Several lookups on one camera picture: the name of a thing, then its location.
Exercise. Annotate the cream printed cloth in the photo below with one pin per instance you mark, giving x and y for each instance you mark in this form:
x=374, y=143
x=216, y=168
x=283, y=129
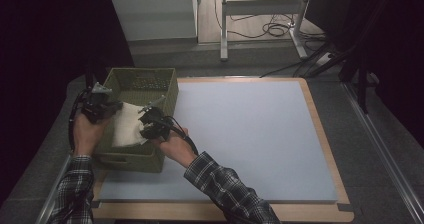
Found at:
x=128, y=127

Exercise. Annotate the white desk frame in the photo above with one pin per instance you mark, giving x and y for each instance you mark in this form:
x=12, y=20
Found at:
x=260, y=6

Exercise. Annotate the metal rail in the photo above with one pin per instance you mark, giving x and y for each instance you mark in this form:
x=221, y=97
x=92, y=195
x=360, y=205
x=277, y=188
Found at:
x=46, y=204
x=383, y=150

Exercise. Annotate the green woven basket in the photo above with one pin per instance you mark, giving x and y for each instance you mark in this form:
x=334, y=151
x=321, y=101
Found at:
x=140, y=84

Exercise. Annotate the white power strip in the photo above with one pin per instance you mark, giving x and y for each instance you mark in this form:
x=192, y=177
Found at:
x=324, y=59

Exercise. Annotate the person's right hand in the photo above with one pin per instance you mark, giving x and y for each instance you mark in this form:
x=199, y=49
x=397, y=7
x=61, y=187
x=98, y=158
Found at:
x=178, y=147

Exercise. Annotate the person's left hand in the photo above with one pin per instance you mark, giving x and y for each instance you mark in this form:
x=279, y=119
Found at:
x=85, y=137

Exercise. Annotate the white cabinet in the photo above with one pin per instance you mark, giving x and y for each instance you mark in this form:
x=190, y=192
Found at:
x=156, y=14

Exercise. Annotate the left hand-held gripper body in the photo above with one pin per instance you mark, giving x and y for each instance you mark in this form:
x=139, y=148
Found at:
x=95, y=105

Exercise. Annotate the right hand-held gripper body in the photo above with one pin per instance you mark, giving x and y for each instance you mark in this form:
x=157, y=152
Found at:
x=161, y=124

